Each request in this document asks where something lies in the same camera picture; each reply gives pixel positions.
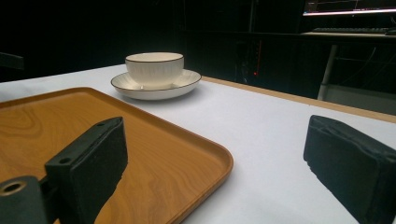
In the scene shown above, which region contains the computer monitor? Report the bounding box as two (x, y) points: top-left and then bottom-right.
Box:
(302, 0), (396, 17)

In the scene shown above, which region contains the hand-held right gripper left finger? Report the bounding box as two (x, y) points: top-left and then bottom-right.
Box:
(44, 116), (129, 224)

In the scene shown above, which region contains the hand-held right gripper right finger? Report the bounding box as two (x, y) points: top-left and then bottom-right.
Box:
(303, 114), (396, 224)

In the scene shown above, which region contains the white ribbed bowl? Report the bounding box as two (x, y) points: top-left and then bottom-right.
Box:
(124, 51), (185, 89)

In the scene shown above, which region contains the black computer tower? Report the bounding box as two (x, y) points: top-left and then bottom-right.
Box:
(234, 38), (264, 85)

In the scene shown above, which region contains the wooden tray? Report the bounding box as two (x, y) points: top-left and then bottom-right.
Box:
(0, 86), (234, 224)

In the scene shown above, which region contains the white ribbed plate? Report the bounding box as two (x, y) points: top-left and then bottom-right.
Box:
(110, 68), (203, 101)

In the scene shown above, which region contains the white tablecloth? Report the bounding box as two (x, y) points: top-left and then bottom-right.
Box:
(0, 63), (396, 224)

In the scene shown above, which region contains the wooden desk with metal legs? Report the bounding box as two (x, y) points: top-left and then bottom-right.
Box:
(300, 31), (396, 101)

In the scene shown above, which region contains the black keyboard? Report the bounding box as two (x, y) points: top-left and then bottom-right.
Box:
(311, 27), (390, 35)

